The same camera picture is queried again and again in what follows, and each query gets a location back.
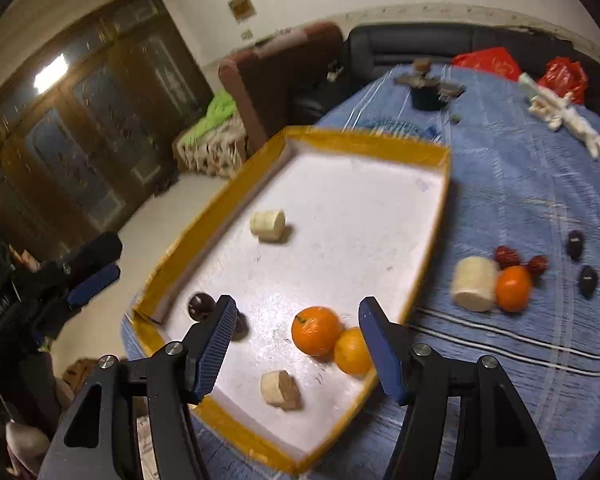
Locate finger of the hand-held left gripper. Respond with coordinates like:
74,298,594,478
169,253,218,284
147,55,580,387
67,263,121,307
62,232,124,281

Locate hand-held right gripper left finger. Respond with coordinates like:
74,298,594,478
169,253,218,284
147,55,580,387
37,295,238,480

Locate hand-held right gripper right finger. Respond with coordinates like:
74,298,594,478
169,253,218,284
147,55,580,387
358,296,558,480

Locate large orange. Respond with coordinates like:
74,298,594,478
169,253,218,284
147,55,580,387
291,306,343,358

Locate large peeled banana piece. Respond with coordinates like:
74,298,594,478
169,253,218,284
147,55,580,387
451,256,501,313

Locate yellow-rimmed white tray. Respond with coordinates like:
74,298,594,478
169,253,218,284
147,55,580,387
130,126,453,476

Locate brown woven basket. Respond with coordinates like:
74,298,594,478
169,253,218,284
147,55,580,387
62,357,101,393

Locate wooden glass-door cabinet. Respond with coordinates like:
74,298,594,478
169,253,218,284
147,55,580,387
0,0,216,261

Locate pale fuzzy cloth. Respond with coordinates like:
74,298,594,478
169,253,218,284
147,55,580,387
5,420,51,476

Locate patterned beige throw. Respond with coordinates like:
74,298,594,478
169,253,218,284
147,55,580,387
172,120,248,178

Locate green blanket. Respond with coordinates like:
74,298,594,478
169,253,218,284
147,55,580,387
187,89,238,143

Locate brown armchair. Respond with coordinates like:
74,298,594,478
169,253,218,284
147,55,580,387
217,21,345,156

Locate black cylindrical container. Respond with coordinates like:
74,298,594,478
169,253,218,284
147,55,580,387
394,58,446,112

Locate smartphone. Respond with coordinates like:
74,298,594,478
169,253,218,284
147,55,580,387
437,82,466,103

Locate white gloves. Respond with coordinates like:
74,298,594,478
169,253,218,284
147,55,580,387
519,72,600,161

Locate flat red bag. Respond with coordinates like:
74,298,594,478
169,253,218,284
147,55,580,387
451,47,523,81

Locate black leather sofa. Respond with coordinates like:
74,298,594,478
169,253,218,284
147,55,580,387
292,22,600,126

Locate crumpled red plastic bag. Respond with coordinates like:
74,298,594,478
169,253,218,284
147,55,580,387
537,57,590,106

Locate yellow wall placard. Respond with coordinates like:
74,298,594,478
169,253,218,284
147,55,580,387
229,0,257,22

